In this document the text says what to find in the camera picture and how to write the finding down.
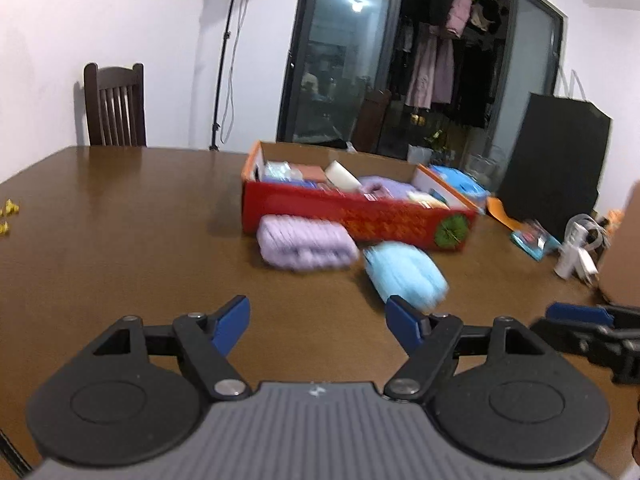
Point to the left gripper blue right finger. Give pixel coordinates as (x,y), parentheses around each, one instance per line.
(429,342)

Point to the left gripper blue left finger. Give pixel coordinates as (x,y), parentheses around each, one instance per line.
(205,341)

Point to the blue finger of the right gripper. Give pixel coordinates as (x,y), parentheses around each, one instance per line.
(579,314)

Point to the light blue plush toy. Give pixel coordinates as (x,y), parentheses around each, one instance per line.
(398,269)

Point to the white foam cylinder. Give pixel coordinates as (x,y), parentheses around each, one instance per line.
(339,177)

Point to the yellow white plush sheep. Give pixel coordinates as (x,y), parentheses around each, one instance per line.
(426,200)

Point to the purple knitted cloth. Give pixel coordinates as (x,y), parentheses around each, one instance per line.
(380,187)

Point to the blue tissue box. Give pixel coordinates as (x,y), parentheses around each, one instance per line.
(322,186)

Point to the white spray bottle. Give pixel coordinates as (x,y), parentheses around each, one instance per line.
(569,252)

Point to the teal packaged snack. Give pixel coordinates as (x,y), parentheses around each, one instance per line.
(533,239)

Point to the purple satin bow cloth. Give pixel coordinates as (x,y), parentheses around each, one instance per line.
(303,245)

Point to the red cardboard box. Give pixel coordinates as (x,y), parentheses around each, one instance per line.
(365,217)

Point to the black shopping bag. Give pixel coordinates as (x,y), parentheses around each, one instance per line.
(555,166)

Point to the blue tissue pack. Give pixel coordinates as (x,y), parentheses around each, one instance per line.
(464,184)

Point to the clear glass cup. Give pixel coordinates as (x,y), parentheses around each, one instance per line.
(485,169)

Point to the yellow flower bits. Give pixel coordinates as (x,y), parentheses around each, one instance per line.
(7,210)

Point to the dark wooden chair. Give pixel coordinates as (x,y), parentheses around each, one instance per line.
(114,100)

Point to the white charger with cable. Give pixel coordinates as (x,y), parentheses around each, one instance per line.
(589,239)

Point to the black sliding door frame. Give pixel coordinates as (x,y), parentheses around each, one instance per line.
(395,77)

